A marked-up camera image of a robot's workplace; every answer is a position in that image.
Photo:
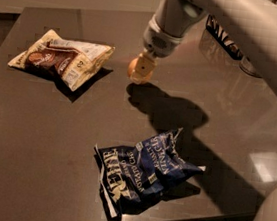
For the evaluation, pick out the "orange fruit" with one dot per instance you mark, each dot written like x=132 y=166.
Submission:
x=140 y=70

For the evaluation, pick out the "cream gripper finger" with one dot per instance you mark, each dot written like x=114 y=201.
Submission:
x=148 y=55

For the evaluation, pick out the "brown chip bag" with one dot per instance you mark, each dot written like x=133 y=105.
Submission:
x=73 y=61

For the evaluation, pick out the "black wire napkin holder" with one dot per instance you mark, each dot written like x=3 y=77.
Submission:
x=223 y=39

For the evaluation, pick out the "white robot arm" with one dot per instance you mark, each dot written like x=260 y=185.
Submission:
x=252 y=24

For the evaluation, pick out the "blue kettle chip bag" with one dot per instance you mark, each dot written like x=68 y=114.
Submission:
x=134 y=177

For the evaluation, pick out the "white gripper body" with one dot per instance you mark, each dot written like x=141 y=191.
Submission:
x=161 y=42

